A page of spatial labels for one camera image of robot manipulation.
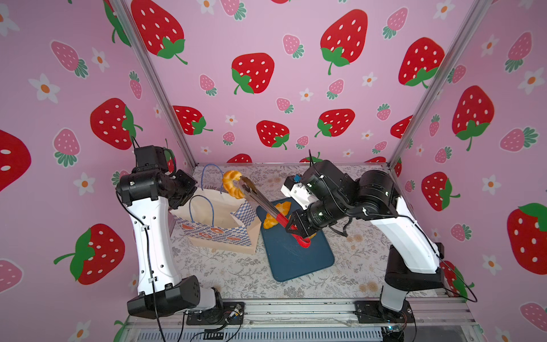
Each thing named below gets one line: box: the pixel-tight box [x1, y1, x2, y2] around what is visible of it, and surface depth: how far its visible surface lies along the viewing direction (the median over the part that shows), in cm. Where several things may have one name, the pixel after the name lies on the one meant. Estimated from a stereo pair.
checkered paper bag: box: [169, 188, 263, 256], surface depth 73 cm
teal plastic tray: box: [256, 204, 335, 282], surface depth 88 cm
